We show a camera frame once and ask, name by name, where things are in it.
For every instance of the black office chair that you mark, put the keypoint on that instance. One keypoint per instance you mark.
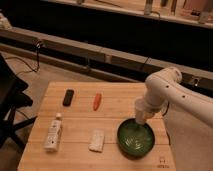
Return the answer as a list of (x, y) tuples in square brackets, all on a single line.
[(12, 98)]

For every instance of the black rectangular device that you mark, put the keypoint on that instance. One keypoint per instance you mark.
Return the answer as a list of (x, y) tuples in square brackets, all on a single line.
[(68, 97)]

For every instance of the green ceramic bowl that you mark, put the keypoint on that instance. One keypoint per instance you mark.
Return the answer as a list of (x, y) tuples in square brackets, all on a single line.
[(135, 139)]

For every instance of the white plastic bottle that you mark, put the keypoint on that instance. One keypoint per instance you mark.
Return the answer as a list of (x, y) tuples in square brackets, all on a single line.
[(54, 132)]

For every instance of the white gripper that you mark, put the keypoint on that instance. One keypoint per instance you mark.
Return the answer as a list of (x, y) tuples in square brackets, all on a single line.
[(143, 110)]

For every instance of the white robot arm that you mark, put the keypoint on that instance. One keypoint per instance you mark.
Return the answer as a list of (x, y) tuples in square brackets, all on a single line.
[(164, 85)]

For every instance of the wooden table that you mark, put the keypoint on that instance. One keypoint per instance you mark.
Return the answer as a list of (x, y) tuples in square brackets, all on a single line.
[(91, 114)]

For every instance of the orange carrot toy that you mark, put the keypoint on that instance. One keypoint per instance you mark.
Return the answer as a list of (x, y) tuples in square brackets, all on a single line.
[(97, 101)]

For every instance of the white sponge block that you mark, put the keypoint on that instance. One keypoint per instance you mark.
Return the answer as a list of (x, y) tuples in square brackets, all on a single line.
[(97, 141)]

